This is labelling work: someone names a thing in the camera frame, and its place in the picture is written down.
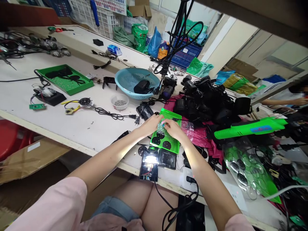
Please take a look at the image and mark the person's left hand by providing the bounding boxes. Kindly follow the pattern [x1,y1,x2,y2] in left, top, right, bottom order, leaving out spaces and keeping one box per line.
[137,115,165,138]

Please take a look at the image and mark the person's right hand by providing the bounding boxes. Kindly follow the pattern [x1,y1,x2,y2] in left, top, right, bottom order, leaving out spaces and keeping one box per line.
[159,119,186,143]

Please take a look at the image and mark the black box housing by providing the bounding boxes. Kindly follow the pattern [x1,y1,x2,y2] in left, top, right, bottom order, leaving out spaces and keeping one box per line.
[136,103,155,120]

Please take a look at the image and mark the small green perforated tray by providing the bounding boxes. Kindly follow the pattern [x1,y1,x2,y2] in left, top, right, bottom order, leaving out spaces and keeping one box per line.
[150,108,183,155]

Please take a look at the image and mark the black square housing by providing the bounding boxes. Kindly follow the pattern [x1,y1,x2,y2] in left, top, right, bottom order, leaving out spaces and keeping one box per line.
[157,149,179,171]

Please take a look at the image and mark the pink plastic bag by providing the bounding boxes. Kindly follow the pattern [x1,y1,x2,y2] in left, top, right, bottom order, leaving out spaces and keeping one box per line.
[163,94,226,165]

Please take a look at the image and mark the white cup of steel balls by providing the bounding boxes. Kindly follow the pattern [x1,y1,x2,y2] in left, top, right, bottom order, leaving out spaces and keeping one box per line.
[110,94,129,111]

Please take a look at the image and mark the black device with lit light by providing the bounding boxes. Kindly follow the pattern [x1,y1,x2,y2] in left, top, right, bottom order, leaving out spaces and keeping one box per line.
[139,149,160,183]

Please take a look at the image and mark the pile of black devices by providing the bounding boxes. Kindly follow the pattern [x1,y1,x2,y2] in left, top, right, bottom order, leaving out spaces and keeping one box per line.
[173,75,252,128]

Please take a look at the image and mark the light blue plastic colander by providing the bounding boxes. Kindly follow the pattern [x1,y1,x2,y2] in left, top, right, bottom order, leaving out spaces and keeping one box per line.
[114,67,161,100]

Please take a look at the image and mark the white power strip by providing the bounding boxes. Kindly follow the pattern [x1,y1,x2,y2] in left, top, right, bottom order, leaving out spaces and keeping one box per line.
[180,167,201,191]

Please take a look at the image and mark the blue plastic crate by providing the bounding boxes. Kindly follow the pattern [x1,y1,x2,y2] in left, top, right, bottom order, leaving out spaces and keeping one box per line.
[168,35,204,71]

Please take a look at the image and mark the bright green power tool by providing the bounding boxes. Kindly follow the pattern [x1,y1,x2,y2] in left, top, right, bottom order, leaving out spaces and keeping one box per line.
[213,117,288,141]

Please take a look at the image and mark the blue plastic bag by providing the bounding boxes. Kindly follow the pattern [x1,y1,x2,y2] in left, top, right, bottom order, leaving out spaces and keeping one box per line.
[147,26,162,59]

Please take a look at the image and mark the person's legs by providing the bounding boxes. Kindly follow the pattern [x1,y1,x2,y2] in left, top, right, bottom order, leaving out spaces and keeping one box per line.
[92,177,180,231]

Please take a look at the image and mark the blue and white packet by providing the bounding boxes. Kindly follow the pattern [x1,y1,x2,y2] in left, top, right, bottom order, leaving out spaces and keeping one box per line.
[107,44,123,56]

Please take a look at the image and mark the green woven sack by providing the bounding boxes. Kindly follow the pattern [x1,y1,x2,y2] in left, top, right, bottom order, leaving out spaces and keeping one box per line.
[131,23,149,54]

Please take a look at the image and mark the yellow circuit board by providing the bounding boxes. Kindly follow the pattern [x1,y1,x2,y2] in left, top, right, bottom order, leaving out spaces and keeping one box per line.
[64,105,81,116]

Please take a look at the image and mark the large green tray with parts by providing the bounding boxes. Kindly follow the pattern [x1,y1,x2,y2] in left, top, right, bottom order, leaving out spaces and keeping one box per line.
[36,64,95,96]

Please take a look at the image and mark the clear sheet of green lenses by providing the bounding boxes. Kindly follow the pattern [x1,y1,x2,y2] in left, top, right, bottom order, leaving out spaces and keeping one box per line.
[221,136,282,203]

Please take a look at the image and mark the stack of white plastic crates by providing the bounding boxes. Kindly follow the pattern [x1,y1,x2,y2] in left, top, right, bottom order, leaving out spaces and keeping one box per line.
[68,0,135,40]

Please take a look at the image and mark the green circuit board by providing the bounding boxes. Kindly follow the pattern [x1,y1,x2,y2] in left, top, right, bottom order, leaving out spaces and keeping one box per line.
[29,103,47,111]

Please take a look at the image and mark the blue hanging tool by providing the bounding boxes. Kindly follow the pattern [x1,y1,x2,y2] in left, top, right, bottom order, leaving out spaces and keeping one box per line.
[90,0,101,26]

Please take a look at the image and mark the brown cardboard box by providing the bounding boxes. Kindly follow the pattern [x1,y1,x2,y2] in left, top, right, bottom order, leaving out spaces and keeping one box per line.
[0,138,73,186]

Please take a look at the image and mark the person's body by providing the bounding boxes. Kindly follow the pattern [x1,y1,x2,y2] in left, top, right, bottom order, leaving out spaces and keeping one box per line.
[4,177,256,231]

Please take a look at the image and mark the pile of silver lamp parts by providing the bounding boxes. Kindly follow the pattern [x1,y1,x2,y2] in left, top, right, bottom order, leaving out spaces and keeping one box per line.
[0,30,72,59]

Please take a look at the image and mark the red plastic stool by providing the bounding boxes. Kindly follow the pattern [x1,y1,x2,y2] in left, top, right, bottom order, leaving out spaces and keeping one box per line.
[0,119,37,162]

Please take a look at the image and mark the black device with cable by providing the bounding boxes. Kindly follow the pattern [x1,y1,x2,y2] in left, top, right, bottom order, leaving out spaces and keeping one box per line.
[133,80,151,95]

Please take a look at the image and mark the black power cable with plug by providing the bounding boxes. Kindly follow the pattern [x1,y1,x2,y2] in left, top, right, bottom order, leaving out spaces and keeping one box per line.
[94,107,141,126]

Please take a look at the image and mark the black metal bracket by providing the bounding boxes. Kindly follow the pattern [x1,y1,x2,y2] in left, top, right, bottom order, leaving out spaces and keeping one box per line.
[103,76,119,90]

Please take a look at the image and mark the round black disc with wires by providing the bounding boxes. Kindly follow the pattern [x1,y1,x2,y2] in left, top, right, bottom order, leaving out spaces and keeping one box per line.
[61,97,96,109]

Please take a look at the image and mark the short black cable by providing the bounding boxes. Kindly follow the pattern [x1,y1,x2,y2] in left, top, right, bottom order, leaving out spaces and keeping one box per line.
[92,59,113,71]

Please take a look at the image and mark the black cable of lit device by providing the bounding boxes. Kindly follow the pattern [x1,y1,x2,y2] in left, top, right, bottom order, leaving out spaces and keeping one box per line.
[153,180,201,231]

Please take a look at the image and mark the black stand with cables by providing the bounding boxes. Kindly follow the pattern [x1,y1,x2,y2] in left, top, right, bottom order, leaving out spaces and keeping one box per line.
[153,0,205,78]

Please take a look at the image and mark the black base with wires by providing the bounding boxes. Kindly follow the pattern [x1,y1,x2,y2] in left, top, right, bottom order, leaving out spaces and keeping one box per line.
[33,87,67,107]

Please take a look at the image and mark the scissors with coloured handles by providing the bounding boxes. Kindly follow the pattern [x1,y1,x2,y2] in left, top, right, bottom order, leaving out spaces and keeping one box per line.
[47,26,74,33]

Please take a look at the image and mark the long black cable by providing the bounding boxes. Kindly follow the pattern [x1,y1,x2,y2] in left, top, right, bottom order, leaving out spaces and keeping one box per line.
[0,69,51,87]

